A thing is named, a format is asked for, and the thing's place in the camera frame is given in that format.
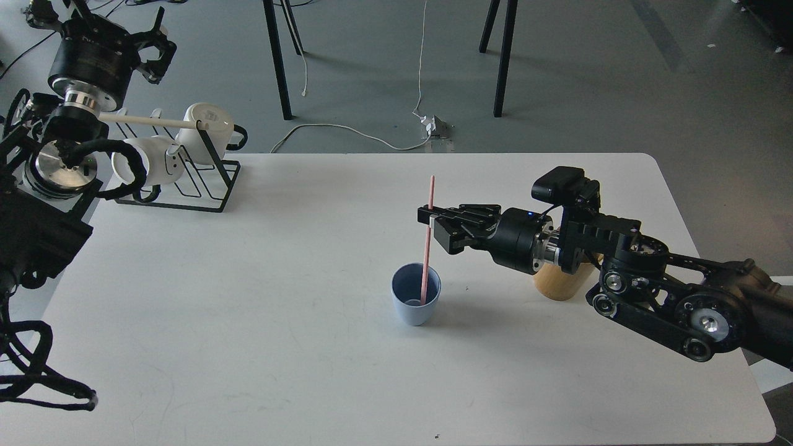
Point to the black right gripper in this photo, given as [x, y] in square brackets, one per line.
[516, 241]

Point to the light blue plastic cup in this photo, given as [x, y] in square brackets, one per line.
[415, 294]

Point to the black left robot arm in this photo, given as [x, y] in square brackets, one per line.
[57, 160]

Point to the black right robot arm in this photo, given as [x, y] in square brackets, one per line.
[695, 307]

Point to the floor power socket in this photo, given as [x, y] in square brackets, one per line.
[435, 128]

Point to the bamboo cylinder holder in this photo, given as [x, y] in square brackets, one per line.
[551, 281]

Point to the black table leg right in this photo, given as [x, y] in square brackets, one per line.
[506, 48]

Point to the black table leg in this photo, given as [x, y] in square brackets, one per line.
[506, 48]
[277, 57]

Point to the black table leg left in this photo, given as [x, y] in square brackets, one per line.
[277, 57]

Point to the white mug lower left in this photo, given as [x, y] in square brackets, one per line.
[162, 159]

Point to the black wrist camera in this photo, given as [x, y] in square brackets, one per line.
[568, 187]

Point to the black wire mug rack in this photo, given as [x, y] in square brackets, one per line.
[205, 188]

